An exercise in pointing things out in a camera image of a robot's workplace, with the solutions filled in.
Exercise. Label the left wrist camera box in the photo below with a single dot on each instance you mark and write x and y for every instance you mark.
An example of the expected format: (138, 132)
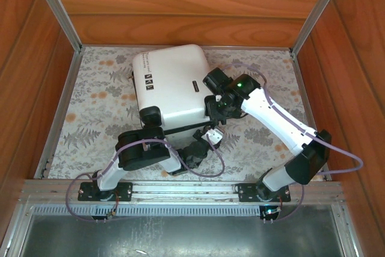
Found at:
(215, 137)

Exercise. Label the aluminium corner post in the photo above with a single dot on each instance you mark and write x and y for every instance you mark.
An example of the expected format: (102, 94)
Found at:
(319, 7)
(57, 7)

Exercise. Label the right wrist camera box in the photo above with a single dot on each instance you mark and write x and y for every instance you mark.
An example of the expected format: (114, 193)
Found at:
(215, 81)

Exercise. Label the shiny metal sheet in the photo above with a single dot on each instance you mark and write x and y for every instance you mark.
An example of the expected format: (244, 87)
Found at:
(180, 236)

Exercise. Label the white hard-shell suitcase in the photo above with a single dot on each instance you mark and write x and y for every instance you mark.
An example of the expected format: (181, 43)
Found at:
(171, 73)

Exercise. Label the small green-lit circuit board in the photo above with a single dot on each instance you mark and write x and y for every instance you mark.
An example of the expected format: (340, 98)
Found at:
(270, 211)

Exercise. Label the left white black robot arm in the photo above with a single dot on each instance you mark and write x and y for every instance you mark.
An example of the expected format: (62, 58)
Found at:
(141, 151)

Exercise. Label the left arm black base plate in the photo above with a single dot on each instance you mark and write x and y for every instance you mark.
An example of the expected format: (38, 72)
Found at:
(123, 191)

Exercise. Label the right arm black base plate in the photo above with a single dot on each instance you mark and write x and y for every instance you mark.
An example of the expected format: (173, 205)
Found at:
(248, 192)

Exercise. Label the aluminium mounting rail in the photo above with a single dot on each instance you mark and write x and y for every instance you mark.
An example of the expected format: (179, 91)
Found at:
(186, 192)

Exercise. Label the floral table mat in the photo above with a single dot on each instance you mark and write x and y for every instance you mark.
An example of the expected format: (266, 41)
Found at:
(90, 103)

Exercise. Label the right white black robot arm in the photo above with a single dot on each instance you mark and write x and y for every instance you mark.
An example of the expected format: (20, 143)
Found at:
(279, 118)

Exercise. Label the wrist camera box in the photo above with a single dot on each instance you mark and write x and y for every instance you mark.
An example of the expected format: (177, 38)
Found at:
(215, 137)
(215, 81)

